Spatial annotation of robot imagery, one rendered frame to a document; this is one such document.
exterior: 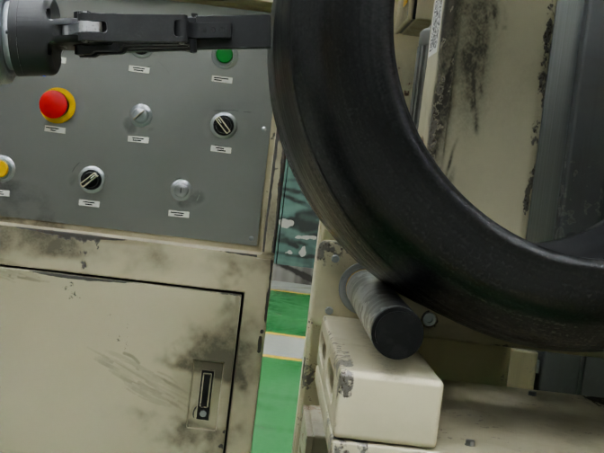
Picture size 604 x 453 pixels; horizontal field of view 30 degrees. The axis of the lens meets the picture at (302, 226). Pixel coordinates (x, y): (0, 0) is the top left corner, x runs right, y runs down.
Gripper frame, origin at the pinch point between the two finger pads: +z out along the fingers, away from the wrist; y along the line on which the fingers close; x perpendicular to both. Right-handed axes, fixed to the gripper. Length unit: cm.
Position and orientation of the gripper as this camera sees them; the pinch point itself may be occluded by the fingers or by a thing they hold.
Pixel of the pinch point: (233, 32)
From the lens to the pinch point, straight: 106.7
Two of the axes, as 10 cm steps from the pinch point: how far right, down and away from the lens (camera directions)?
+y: -0.2, -0.6, 10.0
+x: 0.2, 10.0, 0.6
